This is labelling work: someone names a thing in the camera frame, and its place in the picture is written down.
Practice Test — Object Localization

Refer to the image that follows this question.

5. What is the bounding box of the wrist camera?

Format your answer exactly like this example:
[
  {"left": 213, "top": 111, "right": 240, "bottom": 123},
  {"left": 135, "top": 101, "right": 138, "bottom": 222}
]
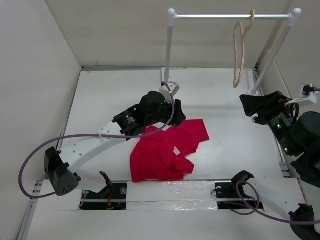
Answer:
[
  {"left": 159, "top": 81, "right": 180, "bottom": 98},
  {"left": 285, "top": 83, "right": 320, "bottom": 108}
]

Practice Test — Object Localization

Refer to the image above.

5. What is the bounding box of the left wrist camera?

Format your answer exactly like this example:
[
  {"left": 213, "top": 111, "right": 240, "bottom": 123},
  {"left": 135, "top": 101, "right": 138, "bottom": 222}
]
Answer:
[{"left": 159, "top": 81, "right": 180, "bottom": 98}]

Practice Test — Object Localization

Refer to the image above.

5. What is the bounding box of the purple cable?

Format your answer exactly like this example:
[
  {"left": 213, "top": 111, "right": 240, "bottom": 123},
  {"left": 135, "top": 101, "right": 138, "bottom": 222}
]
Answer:
[
  {"left": 18, "top": 81, "right": 176, "bottom": 199},
  {"left": 235, "top": 87, "right": 320, "bottom": 224}
]

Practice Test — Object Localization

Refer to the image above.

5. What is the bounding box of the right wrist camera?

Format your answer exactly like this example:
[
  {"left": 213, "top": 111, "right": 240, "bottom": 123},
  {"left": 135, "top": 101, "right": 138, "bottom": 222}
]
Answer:
[{"left": 285, "top": 83, "right": 320, "bottom": 108}]

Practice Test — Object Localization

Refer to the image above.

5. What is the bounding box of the red t-shirt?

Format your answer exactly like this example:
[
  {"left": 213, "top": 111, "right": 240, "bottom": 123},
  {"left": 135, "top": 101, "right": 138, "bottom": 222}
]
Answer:
[{"left": 130, "top": 119, "right": 210, "bottom": 183}]

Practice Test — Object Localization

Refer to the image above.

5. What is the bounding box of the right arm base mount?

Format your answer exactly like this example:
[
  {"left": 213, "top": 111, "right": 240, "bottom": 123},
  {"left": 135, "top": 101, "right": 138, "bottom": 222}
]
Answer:
[{"left": 211, "top": 180, "right": 248, "bottom": 210}]

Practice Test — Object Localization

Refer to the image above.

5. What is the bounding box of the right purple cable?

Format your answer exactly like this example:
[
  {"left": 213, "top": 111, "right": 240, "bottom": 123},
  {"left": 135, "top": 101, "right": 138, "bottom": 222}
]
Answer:
[{"left": 235, "top": 87, "right": 320, "bottom": 224}]

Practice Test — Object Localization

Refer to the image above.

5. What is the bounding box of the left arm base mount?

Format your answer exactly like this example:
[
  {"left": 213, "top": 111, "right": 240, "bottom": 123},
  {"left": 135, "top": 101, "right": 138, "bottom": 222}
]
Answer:
[{"left": 79, "top": 171, "right": 128, "bottom": 211}]

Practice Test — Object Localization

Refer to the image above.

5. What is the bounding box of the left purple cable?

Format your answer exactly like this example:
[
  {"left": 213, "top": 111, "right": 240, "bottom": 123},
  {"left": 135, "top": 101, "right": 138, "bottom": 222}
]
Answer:
[{"left": 18, "top": 81, "right": 176, "bottom": 199}]

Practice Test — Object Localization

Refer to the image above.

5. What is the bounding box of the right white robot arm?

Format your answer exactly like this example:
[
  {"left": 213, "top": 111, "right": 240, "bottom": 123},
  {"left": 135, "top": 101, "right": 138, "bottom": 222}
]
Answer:
[{"left": 231, "top": 91, "right": 320, "bottom": 240}]

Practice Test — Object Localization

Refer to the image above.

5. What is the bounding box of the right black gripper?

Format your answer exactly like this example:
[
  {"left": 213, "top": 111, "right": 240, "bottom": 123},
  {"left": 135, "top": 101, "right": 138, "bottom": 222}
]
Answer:
[{"left": 240, "top": 88, "right": 297, "bottom": 154}]

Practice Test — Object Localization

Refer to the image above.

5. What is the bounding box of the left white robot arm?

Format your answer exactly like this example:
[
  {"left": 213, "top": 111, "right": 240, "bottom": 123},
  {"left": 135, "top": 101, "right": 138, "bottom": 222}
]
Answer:
[{"left": 44, "top": 91, "right": 186, "bottom": 196}]

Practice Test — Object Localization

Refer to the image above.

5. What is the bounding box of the wooden clothes hanger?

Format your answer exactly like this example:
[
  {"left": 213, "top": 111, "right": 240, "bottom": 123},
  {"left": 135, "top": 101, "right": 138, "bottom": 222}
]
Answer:
[{"left": 232, "top": 9, "right": 256, "bottom": 89}]

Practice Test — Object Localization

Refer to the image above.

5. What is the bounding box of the white metal clothes rack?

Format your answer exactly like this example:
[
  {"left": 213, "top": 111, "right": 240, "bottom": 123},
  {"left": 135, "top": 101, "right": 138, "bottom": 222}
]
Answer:
[{"left": 162, "top": 8, "right": 302, "bottom": 96}]

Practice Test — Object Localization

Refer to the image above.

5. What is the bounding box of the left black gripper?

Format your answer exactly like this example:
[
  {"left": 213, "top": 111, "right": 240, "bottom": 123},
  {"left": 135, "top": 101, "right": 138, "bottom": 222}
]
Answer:
[{"left": 145, "top": 96, "right": 185, "bottom": 127}]

